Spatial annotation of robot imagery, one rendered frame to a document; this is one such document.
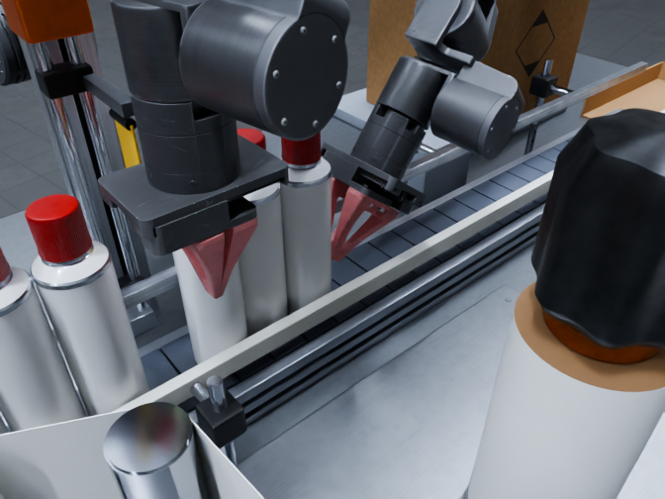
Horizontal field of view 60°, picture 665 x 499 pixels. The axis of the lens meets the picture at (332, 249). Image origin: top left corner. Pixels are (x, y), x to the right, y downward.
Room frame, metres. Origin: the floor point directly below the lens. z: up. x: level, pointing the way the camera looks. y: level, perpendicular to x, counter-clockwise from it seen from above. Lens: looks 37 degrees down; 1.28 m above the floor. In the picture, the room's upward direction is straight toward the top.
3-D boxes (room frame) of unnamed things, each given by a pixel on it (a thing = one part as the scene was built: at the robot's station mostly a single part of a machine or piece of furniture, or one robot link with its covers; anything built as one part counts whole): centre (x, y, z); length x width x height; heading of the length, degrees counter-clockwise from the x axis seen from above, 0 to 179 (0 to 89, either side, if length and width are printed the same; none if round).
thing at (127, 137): (0.37, 0.14, 1.09); 0.03 x 0.01 x 0.06; 40
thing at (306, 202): (0.44, 0.03, 0.98); 0.05 x 0.05 x 0.20
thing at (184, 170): (0.32, 0.09, 1.13); 0.10 x 0.07 x 0.07; 131
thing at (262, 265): (0.41, 0.07, 0.98); 0.05 x 0.05 x 0.20
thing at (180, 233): (0.31, 0.09, 1.05); 0.07 x 0.07 x 0.09; 41
